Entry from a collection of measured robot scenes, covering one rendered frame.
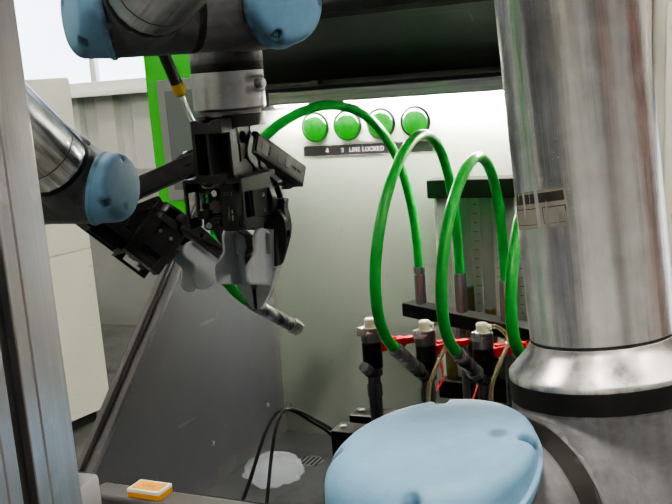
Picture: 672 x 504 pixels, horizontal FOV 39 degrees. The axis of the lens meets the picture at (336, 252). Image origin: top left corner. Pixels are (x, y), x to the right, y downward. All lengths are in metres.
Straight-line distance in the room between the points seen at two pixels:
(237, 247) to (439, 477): 0.59
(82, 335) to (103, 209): 3.37
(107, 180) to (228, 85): 0.16
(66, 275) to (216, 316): 2.77
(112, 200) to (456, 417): 0.56
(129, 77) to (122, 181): 5.01
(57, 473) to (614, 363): 0.30
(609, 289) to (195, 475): 1.07
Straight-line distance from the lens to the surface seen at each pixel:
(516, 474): 0.49
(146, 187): 1.19
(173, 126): 4.27
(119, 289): 6.23
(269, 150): 1.03
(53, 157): 0.97
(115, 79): 6.08
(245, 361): 1.63
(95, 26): 0.82
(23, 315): 0.41
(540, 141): 0.55
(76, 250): 4.31
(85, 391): 4.42
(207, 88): 0.97
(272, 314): 1.28
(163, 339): 1.43
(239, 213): 0.96
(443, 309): 1.10
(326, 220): 1.62
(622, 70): 0.55
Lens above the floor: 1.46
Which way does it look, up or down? 10 degrees down
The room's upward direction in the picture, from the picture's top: 5 degrees counter-clockwise
